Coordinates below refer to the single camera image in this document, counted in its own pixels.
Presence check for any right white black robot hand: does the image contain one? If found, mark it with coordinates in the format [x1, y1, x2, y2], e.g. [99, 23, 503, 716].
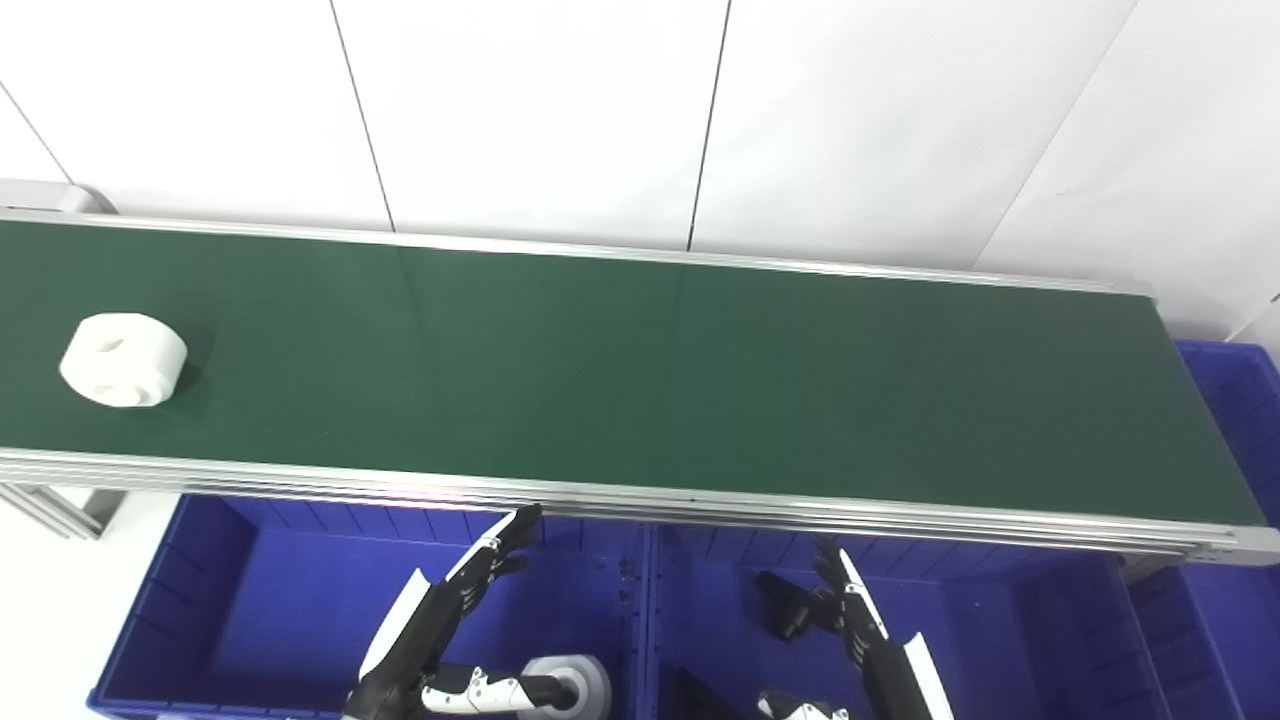
[755, 538, 954, 720]

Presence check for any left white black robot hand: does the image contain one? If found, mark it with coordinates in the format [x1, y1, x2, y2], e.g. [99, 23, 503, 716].
[343, 504, 583, 720]

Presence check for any white cylindrical part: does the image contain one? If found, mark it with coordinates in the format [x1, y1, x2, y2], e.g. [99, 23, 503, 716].
[58, 313, 189, 409]

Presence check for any blue plastic bin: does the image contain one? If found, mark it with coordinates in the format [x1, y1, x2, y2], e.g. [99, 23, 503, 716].
[87, 493, 653, 720]
[1128, 340, 1280, 720]
[640, 522, 1173, 720]

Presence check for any green conveyor belt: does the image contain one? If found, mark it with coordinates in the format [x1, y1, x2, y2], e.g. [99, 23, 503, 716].
[0, 221, 1265, 526]
[0, 180, 1280, 568]

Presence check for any aluminium conveyor leg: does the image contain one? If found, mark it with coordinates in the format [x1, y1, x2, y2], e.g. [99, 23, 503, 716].
[0, 482, 129, 541]

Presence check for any white ring part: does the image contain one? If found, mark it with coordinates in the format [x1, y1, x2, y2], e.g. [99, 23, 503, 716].
[520, 654, 613, 719]

